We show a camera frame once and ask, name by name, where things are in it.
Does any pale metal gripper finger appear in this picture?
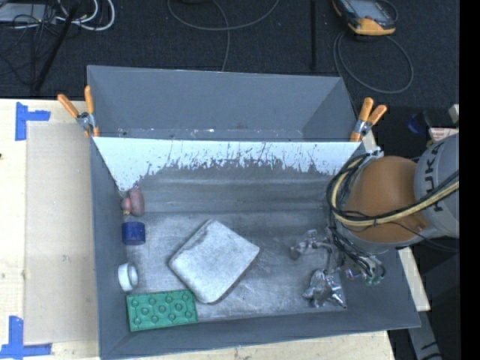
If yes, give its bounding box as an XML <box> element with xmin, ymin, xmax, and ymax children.
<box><xmin>301</xmin><ymin>268</ymin><xmax>348</xmax><ymax>309</ymax></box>
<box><xmin>289</xmin><ymin>229</ymin><xmax>332</xmax><ymax>261</ymax></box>

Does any white flat square sponge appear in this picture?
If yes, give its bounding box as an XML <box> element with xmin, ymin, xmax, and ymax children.
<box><xmin>168</xmin><ymin>218</ymin><xmax>261</xmax><ymax>305</ymax></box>

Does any dark green studded flat block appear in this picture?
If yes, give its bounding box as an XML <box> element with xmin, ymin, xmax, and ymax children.
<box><xmin>125</xmin><ymin>289</ymin><xmax>199</xmax><ymax>333</ymax></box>

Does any grey metal bin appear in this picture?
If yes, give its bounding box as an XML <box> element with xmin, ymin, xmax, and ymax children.
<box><xmin>86</xmin><ymin>64</ymin><xmax>422</xmax><ymax>360</ymax></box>

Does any blue cylinder cup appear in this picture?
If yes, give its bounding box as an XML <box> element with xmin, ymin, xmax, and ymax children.
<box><xmin>121</xmin><ymin>221</ymin><xmax>147</xmax><ymax>247</ymax></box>

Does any pink-brown toy animal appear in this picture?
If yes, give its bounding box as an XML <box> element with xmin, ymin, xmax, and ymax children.
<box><xmin>120</xmin><ymin>186</ymin><xmax>146</xmax><ymax>218</ymax></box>

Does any pale brown cardboard board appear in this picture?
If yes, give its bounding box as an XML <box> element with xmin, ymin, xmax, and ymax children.
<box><xmin>22</xmin><ymin>121</ymin><xmax>101</xmax><ymax>347</ymax></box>

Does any white ring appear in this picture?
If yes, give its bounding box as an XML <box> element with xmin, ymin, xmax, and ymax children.
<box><xmin>117</xmin><ymin>262</ymin><xmax>140</xmax><ymax>293</ymax></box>

